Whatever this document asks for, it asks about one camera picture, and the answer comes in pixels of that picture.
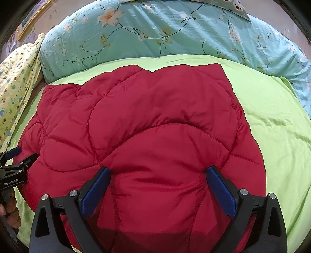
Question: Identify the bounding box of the teal floral quilt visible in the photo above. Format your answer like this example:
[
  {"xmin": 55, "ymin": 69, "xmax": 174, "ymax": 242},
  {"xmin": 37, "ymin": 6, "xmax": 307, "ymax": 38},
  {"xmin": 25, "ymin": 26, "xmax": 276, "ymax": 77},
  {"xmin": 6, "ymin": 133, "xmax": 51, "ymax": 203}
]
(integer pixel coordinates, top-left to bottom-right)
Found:
[{"xmin": 39, "ymin": 0, "xmax": 311, "ymax": 119}]

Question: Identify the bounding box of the person's left hand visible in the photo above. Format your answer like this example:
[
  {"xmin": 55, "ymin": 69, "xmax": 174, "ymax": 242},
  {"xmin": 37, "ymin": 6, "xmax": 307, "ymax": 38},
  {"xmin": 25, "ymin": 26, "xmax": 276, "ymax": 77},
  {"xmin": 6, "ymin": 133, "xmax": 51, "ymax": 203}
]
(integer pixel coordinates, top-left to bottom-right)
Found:
[{"xmin": 0, "ymin": 194, "xmax": 22, "ymax": 228}]

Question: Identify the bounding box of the yellow printed blanket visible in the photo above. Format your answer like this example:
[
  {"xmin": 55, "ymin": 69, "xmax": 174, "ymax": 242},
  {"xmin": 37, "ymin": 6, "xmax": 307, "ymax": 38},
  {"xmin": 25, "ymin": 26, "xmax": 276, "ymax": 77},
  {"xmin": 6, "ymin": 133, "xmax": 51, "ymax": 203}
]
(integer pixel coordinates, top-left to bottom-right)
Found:
[{"xmin": 0, "ymin": 33, "xmax": 46, "ymax": 150}]

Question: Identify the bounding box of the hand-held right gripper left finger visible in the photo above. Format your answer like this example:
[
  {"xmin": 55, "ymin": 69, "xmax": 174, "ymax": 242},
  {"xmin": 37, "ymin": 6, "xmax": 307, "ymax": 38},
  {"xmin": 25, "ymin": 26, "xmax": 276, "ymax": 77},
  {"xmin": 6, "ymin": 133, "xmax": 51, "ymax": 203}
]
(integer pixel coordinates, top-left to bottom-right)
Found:
[{"xmin": 29, "ymin": 166, "xmax": 112, "ymax": 253}]

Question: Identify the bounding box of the light green bedsheet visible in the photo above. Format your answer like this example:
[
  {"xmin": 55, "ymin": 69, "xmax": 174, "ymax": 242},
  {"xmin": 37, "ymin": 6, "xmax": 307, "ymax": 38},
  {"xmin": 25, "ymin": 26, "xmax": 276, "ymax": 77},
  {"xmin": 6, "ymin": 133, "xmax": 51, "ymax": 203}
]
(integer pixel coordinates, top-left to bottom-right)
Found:
[{"xmin": 7, "ymin": 54, "xmax": 311, "ymax": 253}]

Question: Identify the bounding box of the gold framed wall picture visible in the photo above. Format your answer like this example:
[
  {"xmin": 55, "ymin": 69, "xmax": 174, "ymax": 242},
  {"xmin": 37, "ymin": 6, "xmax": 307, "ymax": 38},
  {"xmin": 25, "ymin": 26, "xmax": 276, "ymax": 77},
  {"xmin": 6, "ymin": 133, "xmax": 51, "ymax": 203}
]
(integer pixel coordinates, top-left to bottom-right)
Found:
[{"xmin": 15, "ymin": 0, "xmax": 54, "ymax": 40}]

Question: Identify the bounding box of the red puffer jacket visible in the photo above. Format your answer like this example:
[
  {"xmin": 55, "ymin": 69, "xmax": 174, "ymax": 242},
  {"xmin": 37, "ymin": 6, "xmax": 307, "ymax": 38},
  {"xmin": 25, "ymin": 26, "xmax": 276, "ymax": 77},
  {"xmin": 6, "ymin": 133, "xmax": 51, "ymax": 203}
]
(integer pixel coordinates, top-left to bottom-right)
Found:
[{"xmin": 18, "ymin": 64, "xmax": 266, "ymax": 253}]

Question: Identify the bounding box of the white dotted pillow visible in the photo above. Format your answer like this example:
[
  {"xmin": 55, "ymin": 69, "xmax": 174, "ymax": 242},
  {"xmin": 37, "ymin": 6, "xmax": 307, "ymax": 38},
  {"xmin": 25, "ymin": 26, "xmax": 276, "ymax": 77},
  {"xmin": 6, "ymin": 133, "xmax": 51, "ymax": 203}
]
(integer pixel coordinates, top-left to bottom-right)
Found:
[{"xmin": 202, "ymin": 0, "xmax": 251, "ymax": 22}]

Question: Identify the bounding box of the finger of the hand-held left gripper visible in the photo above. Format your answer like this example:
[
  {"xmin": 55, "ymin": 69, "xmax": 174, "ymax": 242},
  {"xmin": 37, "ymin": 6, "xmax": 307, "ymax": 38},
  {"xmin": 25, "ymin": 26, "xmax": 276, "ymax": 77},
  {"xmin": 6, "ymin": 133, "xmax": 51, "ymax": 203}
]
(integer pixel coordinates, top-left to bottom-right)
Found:
[
  {"xmin": 0, "ymin": 146, "xmax": 21, "ymax": 166},
  {"xmin": 11, "ymin": 153, "xmax": 39, "ymax": 171}
]

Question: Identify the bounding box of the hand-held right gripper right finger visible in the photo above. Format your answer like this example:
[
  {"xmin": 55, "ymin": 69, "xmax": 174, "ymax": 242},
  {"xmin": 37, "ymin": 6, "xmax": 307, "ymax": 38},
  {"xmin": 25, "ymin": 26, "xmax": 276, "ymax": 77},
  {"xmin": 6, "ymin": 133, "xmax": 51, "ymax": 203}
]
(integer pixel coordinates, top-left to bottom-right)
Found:
[{"xmin": 205, "ymin": 166, "xmax": 289, "ymax": 253}]

